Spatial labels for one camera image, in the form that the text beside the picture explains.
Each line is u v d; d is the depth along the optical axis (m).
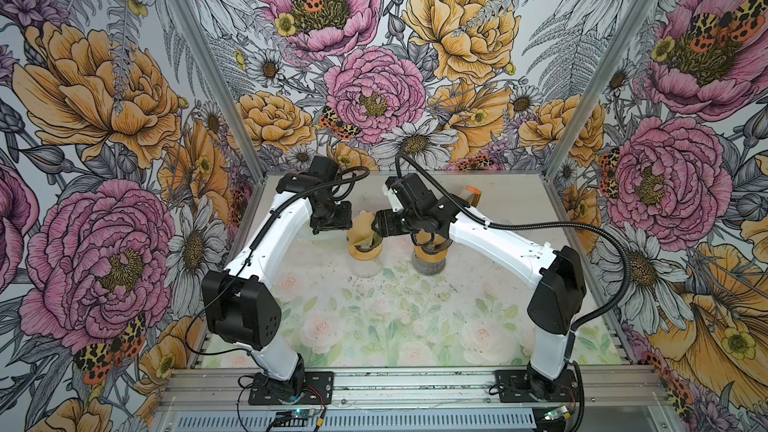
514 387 0.74
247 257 0.46
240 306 0.43
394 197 0.66
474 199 1.03
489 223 0.53
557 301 0.46
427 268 0.91
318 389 0.74
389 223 0.72
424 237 0.70
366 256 0.86
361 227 0.83
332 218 0.70
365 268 0.97
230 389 0.76
